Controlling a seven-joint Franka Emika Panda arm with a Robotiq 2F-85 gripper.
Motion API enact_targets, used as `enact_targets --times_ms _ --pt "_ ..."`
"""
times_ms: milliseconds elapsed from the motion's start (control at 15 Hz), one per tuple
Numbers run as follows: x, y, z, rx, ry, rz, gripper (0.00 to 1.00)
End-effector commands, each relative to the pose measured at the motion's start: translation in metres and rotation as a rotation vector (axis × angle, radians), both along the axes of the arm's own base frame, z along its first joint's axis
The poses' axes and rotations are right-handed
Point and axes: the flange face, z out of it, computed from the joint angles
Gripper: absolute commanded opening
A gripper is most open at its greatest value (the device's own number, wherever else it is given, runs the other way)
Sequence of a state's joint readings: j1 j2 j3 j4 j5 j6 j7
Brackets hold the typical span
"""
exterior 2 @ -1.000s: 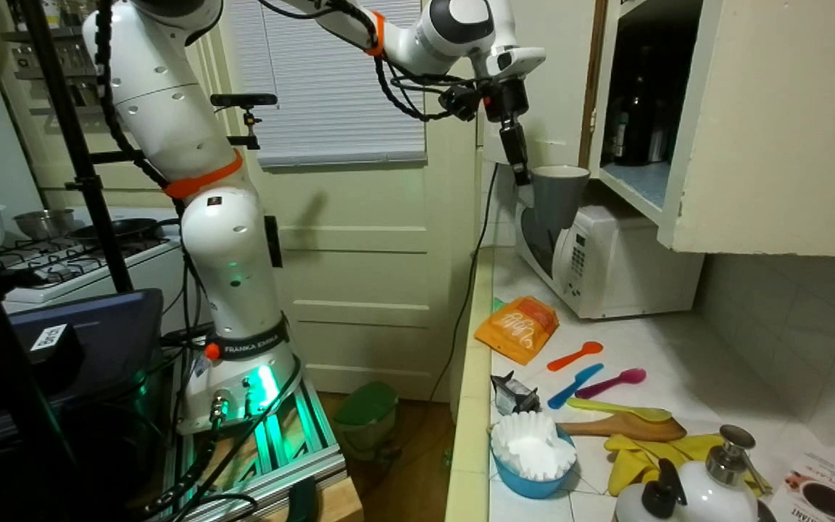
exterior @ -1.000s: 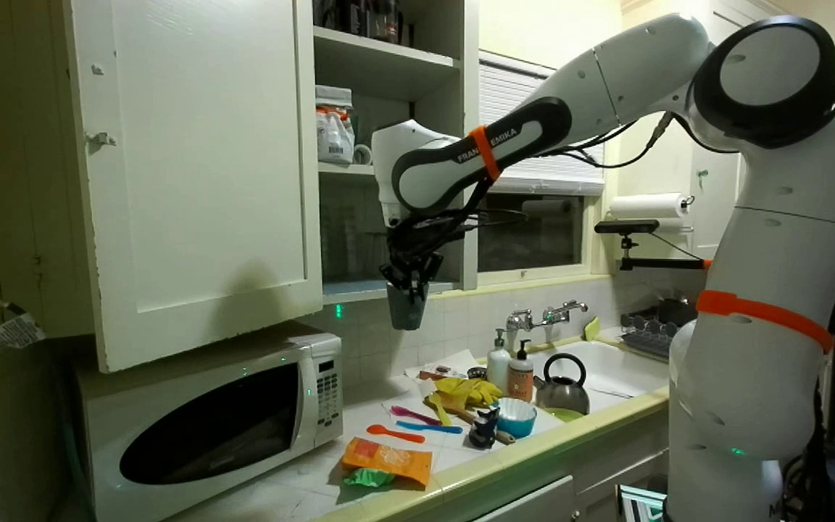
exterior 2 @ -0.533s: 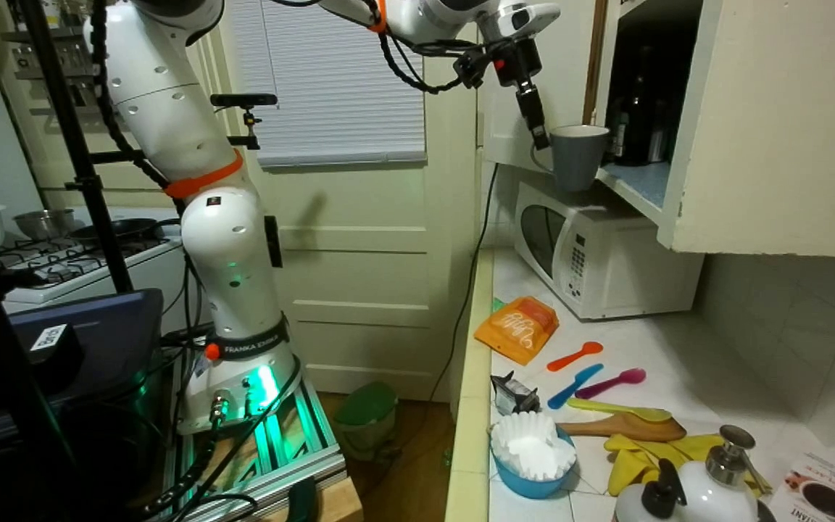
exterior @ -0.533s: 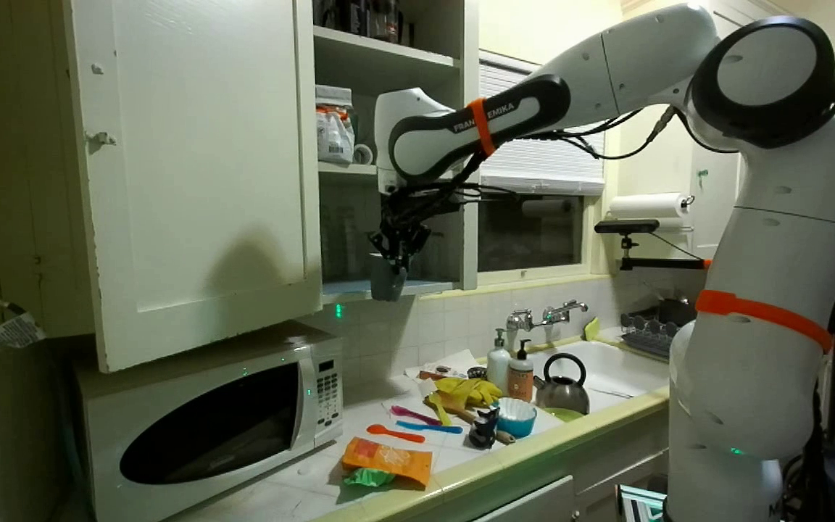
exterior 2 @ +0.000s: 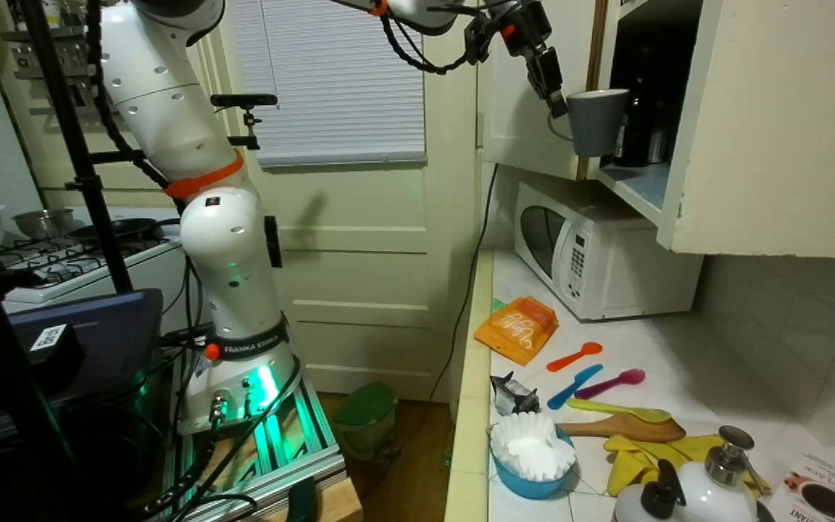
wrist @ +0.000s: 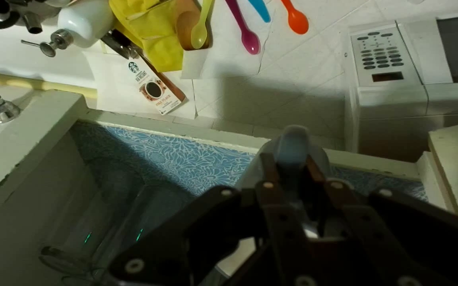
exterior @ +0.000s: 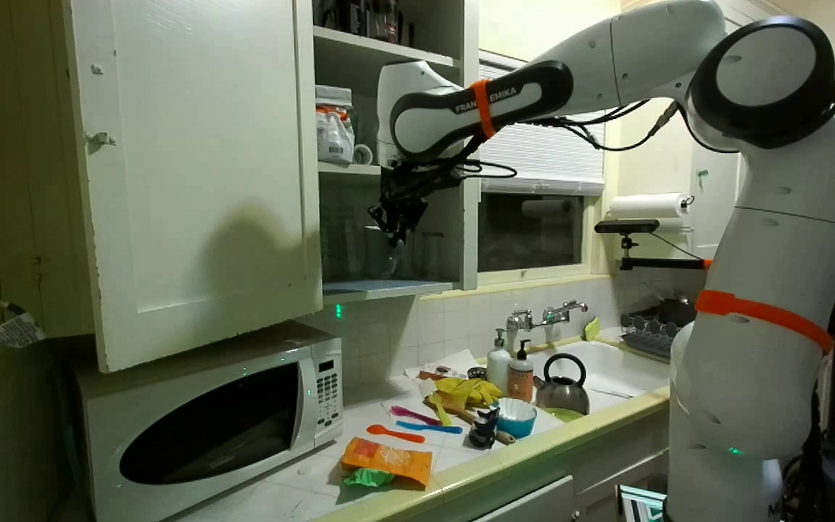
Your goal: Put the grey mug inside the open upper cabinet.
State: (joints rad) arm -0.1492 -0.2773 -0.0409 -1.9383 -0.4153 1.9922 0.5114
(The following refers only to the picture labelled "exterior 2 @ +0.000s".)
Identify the black and silver packet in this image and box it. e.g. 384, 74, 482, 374
488, 367, 545, 418

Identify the spice shelf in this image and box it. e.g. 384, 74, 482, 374
0, 0, 121, 131

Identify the black camera on stand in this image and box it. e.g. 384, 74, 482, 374
210, 90, 281, 154

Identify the metal scoop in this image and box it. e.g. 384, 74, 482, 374
717, 424, 777, 498

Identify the dark bottle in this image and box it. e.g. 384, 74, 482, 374
617, 44, 678, 168

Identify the blue plastic spoon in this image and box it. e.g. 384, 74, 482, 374
543, 361, 607, 411

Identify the black cable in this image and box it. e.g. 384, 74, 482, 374
426, 160, 504, 406

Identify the black box with label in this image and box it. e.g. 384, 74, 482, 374
21, 321, 88, 392

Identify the cream panel door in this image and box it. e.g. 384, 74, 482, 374
242, 161, 485, 399

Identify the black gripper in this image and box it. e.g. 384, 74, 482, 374
478, 0, 574, 122

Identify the black tripod stand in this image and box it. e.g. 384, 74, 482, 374
10, 0, 165, 296

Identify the cream cabinet door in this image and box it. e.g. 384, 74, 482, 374
656, 0, 835, 260

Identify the orange plastic spoon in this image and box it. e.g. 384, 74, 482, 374
543, 340, 607, 377

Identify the gas stove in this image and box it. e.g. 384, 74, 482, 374
0, 213, 191, 313

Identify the grey mug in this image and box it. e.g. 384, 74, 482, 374
565, 87, 632, 160

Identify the Starbucks coffee packet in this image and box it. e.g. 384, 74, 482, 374
781, 448, 835, 522

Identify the white coffee filter stack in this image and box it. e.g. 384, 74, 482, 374
488, 408, 578, 483

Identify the white kettle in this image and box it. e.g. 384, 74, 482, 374
611, 443, 777, 522

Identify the white window blind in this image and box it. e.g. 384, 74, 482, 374
216, 0, 430, 173

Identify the yellow-green plastic spoon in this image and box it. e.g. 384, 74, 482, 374
564, 395, 678, 428

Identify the green bucket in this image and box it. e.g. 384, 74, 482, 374
332, 380, 403, 463

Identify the blue bowl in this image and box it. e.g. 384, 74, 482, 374
491, 432, 581, 501

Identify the wooden spoon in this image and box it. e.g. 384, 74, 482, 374
558, 411, 690, 445

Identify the white microwave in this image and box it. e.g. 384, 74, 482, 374
513, 177, 709, 324

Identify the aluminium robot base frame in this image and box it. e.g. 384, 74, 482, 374
169, 366, 353, 522

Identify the cream open cabinet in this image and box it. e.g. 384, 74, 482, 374
587, 0, 706, 229

